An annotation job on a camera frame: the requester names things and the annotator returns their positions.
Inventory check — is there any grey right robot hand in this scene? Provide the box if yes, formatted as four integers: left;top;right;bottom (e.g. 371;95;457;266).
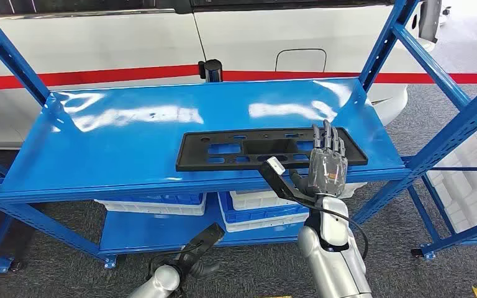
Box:
289;119;349;198

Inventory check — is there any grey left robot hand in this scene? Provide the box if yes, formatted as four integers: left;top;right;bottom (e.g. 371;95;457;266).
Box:
175;258;222;289

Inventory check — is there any black plastic panel part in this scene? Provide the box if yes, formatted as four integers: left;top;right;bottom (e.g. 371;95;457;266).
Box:
175;126;370;173

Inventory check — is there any blue metal shelf rack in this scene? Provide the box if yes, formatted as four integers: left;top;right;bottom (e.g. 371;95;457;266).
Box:
0;0;477;270

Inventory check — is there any white car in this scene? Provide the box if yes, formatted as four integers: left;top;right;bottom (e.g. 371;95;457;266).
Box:
0;0;443;150

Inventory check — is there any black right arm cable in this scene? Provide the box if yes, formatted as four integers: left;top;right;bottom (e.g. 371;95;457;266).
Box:
292;193;370;261

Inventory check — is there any black stanchion post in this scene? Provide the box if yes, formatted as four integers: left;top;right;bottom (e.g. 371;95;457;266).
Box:
198;58;224;83

